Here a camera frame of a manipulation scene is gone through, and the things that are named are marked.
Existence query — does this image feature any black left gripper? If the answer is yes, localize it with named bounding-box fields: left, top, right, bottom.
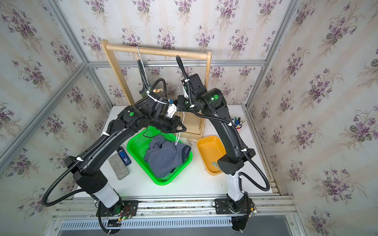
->
left=150, top=113, right=188, bottom=132

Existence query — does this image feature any grey blue tank top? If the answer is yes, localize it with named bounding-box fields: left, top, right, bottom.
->
left=143, top=135, right=192, bottom=178

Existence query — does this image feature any olive green tank top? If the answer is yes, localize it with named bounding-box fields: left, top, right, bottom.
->
left=137, top=58, right=151, bottom=97

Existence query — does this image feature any mint green clothespin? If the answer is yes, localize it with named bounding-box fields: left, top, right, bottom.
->
left=211, top=162, right=221, bottom=172

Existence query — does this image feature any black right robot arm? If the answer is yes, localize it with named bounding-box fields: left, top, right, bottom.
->
left=176, top=56, right=270, bottom=203

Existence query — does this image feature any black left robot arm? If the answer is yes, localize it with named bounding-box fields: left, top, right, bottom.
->
left=41, top=90, right=187, bottom=209

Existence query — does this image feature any wooden clothes rack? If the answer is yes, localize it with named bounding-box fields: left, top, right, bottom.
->
left=100, top=39, right=213, bottom=141

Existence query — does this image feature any yellow plastic tray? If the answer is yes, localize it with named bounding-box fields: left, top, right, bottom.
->
left=196, top=136, right=226, bottom=176

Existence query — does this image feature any green plastic basket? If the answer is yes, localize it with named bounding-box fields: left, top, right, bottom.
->
left=127, top=126, right=193, bottom=186

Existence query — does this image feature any pink pen cup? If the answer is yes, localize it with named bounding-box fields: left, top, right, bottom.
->
left=233, top=117, right=247, bottom=130

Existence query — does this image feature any blue black handheld device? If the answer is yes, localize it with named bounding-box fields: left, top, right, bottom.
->
left=116, top=147, right=132, bottom=166

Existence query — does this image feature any grey sponge block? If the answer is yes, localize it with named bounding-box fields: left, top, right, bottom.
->
left=108, top=154, right=130, bottom=181

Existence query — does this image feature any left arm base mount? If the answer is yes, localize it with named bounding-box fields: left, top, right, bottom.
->
left=96, top=200, right=139, bottom=230

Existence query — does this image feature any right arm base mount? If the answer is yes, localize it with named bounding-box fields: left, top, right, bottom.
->
left=212, top=197, right=257, bottom=232

